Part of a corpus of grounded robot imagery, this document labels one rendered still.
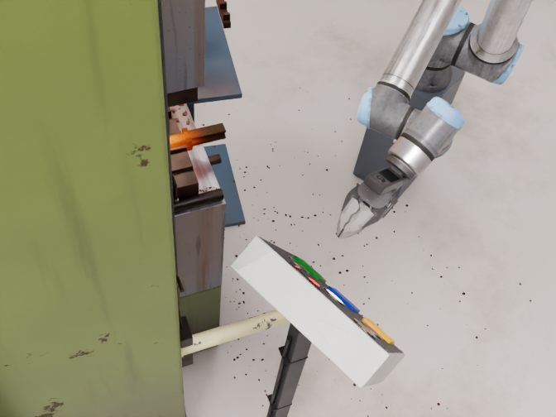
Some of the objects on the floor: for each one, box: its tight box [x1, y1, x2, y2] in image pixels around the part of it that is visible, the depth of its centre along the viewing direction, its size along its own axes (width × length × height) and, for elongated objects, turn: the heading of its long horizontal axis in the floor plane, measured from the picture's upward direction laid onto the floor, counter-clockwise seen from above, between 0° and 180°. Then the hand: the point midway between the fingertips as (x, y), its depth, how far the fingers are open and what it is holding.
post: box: [271, 323, 312, 417], centre depth 184 cm, size 4×4×108 cm
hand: (341, 232), depth 153 cm, fingers closed
